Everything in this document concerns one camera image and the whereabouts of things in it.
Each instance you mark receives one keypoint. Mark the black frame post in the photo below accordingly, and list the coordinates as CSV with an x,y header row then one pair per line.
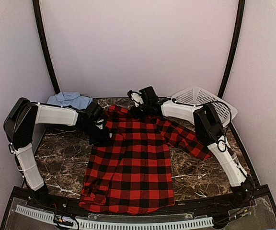
x,y
44,45
233,48

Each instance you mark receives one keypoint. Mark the white plastic mesh basket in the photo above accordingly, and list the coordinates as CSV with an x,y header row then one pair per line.
x,y
197,97

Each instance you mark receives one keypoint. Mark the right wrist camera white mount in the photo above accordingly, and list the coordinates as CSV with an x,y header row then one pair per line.
x,y
135,97

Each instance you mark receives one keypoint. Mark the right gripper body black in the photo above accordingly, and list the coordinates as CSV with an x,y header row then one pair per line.
x,y
138,114

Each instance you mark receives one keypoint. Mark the right black frame post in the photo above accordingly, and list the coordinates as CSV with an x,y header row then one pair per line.
x,y
233,48

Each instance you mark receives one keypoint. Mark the folded light blue shirt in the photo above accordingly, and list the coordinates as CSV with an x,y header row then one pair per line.
x,y
73,99

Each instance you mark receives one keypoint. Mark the red black plaid shirt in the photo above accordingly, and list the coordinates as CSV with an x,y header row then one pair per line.
x,y
137,157

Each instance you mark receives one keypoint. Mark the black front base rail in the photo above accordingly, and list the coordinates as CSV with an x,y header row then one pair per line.
x,y
223,208

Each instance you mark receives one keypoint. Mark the left black frame post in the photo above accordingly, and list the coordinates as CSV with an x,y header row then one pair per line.
x,y
44,45

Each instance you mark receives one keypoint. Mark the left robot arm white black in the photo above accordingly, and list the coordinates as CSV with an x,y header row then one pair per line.
x,y
20,123

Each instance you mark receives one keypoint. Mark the white slotted cable duct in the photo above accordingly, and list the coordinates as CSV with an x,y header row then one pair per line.
x,y
118,222

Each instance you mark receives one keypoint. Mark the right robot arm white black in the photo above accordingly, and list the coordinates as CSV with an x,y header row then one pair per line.
x,y
209,131

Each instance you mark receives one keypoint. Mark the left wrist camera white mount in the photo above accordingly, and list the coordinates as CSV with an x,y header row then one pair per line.
x,y
101,122

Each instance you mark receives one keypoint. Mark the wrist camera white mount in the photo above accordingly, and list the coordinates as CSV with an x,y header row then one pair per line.
x,y
135,97
101,122

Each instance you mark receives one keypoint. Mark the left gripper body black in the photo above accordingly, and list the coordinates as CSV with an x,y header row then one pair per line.
x,y
97,137

